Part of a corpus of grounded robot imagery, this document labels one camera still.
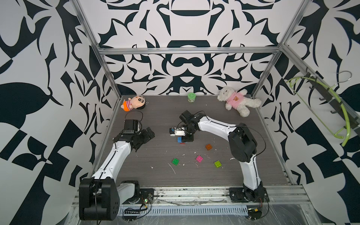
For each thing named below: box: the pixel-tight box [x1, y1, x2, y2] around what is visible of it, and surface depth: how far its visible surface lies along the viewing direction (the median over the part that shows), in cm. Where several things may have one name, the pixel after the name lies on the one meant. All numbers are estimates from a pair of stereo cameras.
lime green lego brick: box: [214, 160, 222, 168], surface depth 85 cm
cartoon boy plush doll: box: [120, 94, 146, 112], surface depth 107 cm
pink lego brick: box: [195, 155, 204, 163], surface depth 87 cm
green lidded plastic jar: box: [187, 92, 196, 104], surface depth 117 cm
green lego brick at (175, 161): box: [171, 157, 180, 166], surface depth 86 cm
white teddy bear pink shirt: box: [217, 86, 263, 118], surface depth 110 cm
